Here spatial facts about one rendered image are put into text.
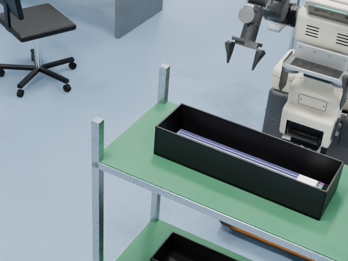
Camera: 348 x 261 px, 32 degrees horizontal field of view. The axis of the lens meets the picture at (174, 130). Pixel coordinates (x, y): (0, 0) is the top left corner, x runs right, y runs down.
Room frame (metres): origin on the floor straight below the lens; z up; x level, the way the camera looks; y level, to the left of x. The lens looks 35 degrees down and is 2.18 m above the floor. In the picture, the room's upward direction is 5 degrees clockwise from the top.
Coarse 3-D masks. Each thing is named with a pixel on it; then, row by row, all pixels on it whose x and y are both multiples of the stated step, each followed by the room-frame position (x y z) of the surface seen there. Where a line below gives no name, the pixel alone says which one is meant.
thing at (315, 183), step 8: (184, 136) 1.67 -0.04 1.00; (192, 136) 1.67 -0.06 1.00; (208, 144) 1.63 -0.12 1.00; (216, 144) 1.64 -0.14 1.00; (232, 152) 1.60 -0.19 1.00; (240, 152) 1.60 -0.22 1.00; (248, 160) 1.57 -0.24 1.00; (256, 160) 1.57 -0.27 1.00; (272, 168) 1.53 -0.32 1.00; (280, 168) 1.54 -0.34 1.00; (288, 176) 1.50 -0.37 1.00; (296, 176) 1.50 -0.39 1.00; (304, 176) 1.51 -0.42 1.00; (312, 184) 1.47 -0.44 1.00; (320, 184) 1.47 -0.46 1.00
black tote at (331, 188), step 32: (160, 128) 1.61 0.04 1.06; (192, 128) 1.74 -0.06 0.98; (224, 128) 1.69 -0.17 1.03; (192, 160) 1.55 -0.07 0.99; (224, 160) 1.50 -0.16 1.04; (288, 160) 1.58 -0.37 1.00; (320, 160) 1.54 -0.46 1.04; (256, 192) 1.45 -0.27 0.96; (288, 192) 1.41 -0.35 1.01; (320, 192) 1.37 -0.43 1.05
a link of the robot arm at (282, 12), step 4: (284, 0) 2.21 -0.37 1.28; (288, 0) 2.23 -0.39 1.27; (280, 4) 2.19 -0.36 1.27; (284, 4) 2.19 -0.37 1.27; (288, 4) 2.23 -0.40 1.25; (280, 8) 2.18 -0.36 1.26; (284, 8) 2.19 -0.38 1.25; (280, 12) 2.17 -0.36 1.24; (284, 12) 2.20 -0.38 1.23; (280, 16) 2.17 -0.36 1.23; (284, 16) 2.21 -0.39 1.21; (280, 20) 2.19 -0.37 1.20
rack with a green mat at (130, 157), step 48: (96, 144) 1.55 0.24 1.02; (144, 144) 1.66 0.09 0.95; (96, 192) 1.56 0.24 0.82; (192, 192) 1.44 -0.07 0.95; (240, 192) 1.46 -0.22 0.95; (336, 192) 1.50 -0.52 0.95; (96, 240) 1.56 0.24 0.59; (144, 240) 1.82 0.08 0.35; (288, 240) 1.27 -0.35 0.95; (336, 240) 1.28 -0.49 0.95
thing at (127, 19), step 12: (120, 0) 4.30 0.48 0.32; (132, 0) 4.45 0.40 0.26; (144, 0) 4.62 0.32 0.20; (156, 0) 4.80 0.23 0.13; (120, 12) 4.30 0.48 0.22; (132, 12) 4.46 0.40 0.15; (144, 12) 4.63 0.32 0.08; (156, 12) 4.81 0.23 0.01; (120, 24) 4.31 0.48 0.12; (132, 24) 4.46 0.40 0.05; (120, 36) 4.31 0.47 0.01
